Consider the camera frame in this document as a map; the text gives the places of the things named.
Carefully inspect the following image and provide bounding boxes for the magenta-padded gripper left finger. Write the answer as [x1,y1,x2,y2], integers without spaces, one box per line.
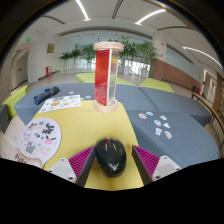
[47,145,97,188]

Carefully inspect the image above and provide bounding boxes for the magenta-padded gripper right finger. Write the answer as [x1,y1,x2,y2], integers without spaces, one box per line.
[131,144,184,186]

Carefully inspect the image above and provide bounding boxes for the black computer mouse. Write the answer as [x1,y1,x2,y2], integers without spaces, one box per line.
[94,136,128,178]

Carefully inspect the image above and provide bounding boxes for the round white printed mouse pad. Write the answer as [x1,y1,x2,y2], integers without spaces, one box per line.
[13,116,63,169]

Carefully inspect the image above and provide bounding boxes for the group of small stickers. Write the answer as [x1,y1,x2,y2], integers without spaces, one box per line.
[138,111,174,140]

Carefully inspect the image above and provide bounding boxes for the grey upholstered bench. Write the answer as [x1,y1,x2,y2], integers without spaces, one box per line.
[139,87,213,127]
[126,110,220,169]
[13,82,158,126]

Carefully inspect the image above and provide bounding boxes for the white sticker sheet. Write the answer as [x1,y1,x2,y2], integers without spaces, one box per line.
[38,94,82,114]

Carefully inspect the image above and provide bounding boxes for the lime green upholstered bench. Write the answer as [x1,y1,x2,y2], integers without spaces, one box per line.
[1,84,30,118]
[138,77,175,94]
[75,72,136,87]

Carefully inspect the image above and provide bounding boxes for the wooden bench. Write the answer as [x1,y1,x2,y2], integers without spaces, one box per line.
[191,91,224,134]

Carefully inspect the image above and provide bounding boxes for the dark grey cube seat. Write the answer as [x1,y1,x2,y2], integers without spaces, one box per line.
[0,103,10,134]

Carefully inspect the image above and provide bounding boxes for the red fire cabinet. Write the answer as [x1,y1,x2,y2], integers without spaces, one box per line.
[45,65,53,78]

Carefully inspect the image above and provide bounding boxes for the row of potted green plants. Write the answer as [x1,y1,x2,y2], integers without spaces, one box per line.
[59,35,160,78]

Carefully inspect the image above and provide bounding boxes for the ceiling strip lights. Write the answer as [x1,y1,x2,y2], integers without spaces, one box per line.
[74,0,224,69]

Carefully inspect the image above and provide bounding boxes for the golden wall plaque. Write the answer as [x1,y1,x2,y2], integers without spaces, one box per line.
[46,43,56,54]

